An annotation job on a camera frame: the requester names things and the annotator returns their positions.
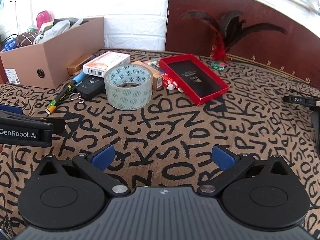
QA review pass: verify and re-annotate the green black marker pen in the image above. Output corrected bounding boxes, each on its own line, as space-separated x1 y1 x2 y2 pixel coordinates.
46 72 87 115

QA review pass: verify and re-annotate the black remote key fob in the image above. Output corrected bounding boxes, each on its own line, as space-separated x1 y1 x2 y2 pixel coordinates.
75 75 105 101

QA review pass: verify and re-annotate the patterned clear tape roll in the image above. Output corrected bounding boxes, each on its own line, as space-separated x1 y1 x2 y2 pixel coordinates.
104 64 153 111

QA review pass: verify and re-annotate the small gold box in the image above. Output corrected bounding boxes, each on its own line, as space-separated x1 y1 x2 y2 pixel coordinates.
67 55 92 75

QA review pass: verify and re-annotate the red shallow box tray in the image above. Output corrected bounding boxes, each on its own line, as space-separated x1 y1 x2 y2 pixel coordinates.
159 54 229 105

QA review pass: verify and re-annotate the white orange medicine box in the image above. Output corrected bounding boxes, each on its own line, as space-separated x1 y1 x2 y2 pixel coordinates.
82 51 131 77

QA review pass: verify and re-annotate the red white cigarette pack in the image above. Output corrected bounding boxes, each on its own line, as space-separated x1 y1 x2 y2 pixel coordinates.
163 74 184 93

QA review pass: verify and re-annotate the gold carton box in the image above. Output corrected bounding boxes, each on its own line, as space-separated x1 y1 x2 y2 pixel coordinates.
130 60 165 91

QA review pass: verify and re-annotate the colourful card pack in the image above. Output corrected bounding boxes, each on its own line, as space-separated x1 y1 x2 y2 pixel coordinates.
143 58 165 74

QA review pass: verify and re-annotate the dark red box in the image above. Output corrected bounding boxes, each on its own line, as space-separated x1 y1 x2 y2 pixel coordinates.
0 59 8 84

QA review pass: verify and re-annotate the letter patterned tablecloth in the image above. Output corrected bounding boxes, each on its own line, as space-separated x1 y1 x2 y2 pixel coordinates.
1 62 319 238

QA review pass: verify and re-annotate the brown cardboard box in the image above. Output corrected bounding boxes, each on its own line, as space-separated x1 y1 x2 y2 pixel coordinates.
1 17 104 89

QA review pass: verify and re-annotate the blue barcode box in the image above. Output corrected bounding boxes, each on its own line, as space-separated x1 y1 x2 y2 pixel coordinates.
4 39 18 51

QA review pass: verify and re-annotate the brown checked pouch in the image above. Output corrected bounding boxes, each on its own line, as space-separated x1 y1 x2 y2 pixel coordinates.
15 31 39 47

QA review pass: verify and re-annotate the black device on table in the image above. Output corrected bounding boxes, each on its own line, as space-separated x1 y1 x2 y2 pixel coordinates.
283 95 319 155

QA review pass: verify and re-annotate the pink bottle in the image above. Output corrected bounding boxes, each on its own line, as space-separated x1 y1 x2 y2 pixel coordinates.
36 10 53 31

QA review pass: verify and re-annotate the dark red wooden board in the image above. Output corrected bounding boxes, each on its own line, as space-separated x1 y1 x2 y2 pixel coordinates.
165 0 319 87

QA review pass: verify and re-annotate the feather shuttlecock toy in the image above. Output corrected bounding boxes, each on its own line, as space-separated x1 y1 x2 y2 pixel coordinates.
177 10 287 71

